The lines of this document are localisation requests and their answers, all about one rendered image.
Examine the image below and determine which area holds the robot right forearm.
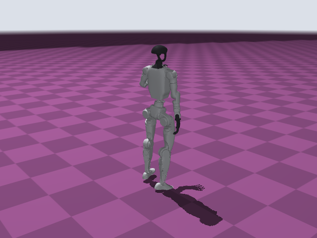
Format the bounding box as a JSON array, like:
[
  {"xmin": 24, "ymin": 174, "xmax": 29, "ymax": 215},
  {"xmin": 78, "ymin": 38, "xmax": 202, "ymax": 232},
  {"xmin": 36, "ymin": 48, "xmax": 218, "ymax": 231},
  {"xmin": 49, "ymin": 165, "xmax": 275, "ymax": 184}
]
[{"xmin": 172, "ymin": 92, "xmax": 181, "ymax": 118}]

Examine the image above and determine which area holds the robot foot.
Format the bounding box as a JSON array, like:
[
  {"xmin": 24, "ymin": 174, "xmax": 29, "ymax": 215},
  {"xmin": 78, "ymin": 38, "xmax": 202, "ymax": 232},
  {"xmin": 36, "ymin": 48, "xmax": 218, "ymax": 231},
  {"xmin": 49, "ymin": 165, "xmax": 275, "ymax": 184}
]
[
  {"xmin": 155, "ymin": 182, "xmax": 173, "ymax": 190},
  {"xmin": 142, "ymin": 168, "xmax": 155, "ymax": 179}
]

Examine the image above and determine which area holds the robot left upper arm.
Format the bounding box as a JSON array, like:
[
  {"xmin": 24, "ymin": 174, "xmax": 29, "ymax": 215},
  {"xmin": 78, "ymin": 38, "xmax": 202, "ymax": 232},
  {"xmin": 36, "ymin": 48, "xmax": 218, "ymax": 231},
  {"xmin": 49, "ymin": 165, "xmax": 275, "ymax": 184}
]
[{"xmin": 139, "ymin": 65, "xmax": 150, "ymax": 88}]

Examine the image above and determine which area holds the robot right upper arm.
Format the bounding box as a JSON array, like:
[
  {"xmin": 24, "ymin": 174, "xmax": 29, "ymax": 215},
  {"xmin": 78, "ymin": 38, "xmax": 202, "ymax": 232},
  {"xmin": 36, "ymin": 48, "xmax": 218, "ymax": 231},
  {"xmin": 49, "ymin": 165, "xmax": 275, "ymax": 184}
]
[{"xmin": 165, "ymin": 69, "xmax": 178, "ymax": 99}]

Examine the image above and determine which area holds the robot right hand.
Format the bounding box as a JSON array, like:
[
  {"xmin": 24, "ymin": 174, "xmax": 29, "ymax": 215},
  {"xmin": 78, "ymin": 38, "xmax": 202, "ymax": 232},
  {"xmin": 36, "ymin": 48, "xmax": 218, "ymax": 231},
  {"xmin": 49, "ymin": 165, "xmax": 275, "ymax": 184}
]
[{"xmin": 173, "ymin": 114, "xmax": 181, "ymax": 134}]

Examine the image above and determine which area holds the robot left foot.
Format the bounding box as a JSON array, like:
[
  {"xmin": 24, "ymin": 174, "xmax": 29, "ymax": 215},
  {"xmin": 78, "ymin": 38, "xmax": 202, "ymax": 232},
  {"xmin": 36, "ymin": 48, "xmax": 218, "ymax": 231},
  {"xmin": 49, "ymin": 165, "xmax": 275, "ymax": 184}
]
[{"xmin": 142, "ymin": 168, "xmax": 155, "ymax": 179}]

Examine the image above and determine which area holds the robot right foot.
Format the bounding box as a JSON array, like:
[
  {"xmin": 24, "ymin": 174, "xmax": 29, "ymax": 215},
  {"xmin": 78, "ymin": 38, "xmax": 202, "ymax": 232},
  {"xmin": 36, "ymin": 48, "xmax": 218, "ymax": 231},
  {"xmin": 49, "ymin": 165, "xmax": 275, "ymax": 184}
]
[{"xmin": 155, "ymin": 182, "xmax": 173, "ymax": 190}]

